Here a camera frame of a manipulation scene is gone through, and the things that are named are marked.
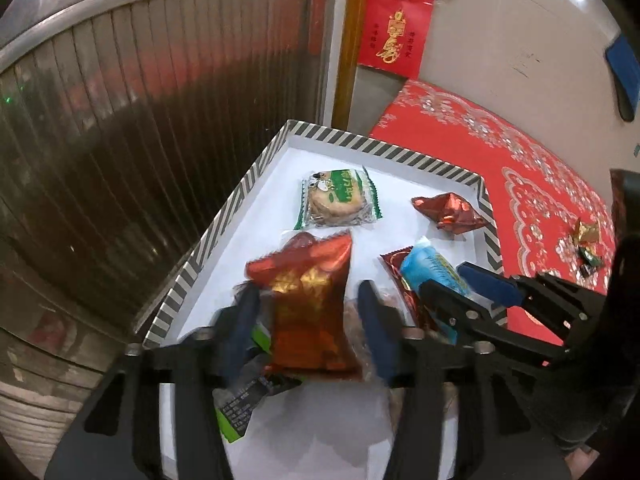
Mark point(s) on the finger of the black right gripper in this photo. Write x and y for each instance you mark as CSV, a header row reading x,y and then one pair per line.
x,y
556,310
473,323

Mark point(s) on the dark green cracker packet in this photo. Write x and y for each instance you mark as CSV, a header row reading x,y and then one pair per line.
x,y
591,262

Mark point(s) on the black green snack packet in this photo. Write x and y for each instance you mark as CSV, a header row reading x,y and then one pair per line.
x,y
255,383

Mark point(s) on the blue snack packet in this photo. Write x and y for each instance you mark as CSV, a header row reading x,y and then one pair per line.
x,y
425,263

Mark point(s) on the red floral tablecloth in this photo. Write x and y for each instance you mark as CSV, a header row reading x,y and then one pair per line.
x,y
536,197

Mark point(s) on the striped white tray box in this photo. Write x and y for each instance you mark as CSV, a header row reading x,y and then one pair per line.
x,y
325,428

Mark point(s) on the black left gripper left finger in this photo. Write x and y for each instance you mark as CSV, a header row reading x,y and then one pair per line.
x,y
116,434

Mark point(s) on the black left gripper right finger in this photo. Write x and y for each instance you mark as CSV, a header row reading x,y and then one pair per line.
x,y
497,437

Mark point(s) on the blue wall object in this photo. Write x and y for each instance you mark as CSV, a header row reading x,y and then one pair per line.
x,y
625,69

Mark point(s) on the red foil snack packet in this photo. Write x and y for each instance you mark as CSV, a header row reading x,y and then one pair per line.
x,y
306,287

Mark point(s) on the clear bag of nuts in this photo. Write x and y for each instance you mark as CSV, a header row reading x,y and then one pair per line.
x,y
360,329

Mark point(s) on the green cookie packet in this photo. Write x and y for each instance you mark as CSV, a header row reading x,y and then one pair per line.
x,y
345,197

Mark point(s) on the wooden door frame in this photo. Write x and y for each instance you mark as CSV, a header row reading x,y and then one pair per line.
x,y
347,62

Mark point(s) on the red gold narrow packet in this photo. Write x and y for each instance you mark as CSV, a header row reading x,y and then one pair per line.
x,y
419,314

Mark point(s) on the brown metal door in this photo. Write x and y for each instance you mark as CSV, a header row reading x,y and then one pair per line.
x,y
125,125

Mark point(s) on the lower red wall paper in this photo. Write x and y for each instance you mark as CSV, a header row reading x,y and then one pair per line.
x,y
394,35

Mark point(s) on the long gold snack bar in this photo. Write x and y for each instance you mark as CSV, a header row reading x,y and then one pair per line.
x,y
585,233

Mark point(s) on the small red foil candy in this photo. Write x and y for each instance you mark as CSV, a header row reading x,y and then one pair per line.
x,y
451,212

